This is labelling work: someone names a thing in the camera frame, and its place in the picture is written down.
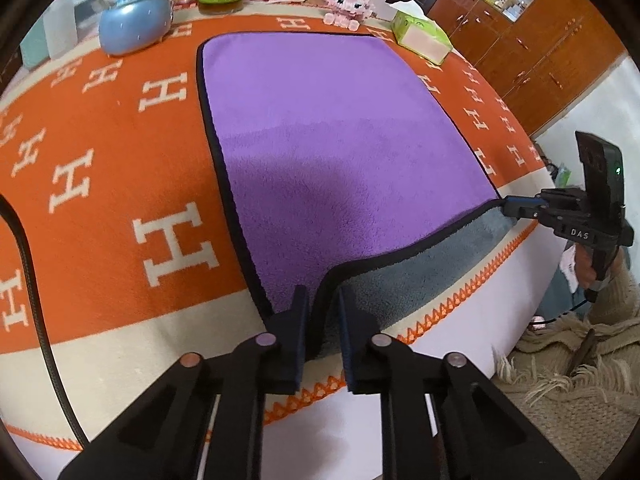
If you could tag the blue snow globe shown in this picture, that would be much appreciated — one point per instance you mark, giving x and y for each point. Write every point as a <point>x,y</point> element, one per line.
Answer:
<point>128,26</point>

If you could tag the orange H-pattern table runner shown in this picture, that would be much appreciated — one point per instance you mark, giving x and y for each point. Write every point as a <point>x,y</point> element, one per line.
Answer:
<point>106,163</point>

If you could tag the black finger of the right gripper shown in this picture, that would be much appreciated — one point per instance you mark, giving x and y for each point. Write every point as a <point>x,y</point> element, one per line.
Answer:
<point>519,207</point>

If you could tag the pink brick pig figure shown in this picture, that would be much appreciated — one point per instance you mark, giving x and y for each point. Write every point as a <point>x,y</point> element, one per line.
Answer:
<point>347,14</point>

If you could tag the right human hand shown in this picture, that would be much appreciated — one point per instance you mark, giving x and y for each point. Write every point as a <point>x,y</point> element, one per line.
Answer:
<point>584,271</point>

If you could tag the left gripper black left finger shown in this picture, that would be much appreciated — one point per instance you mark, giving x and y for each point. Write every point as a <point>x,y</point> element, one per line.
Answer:
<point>203,418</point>

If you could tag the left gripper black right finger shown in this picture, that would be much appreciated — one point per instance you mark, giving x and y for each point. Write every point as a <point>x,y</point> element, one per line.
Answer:
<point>441,418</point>

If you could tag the purple and grey towel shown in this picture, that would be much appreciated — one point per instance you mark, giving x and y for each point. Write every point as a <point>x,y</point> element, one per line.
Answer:
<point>338,169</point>

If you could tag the wooden cabinet wall unit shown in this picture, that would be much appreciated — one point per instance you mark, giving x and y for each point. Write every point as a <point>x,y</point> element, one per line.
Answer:
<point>538,64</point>

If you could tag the beige fringed blanket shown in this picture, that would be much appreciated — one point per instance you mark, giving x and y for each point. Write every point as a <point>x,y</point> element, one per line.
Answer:
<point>577,379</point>

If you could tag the green tissue pack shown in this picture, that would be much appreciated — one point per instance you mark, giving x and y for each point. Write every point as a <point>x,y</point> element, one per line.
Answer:
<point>414,31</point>

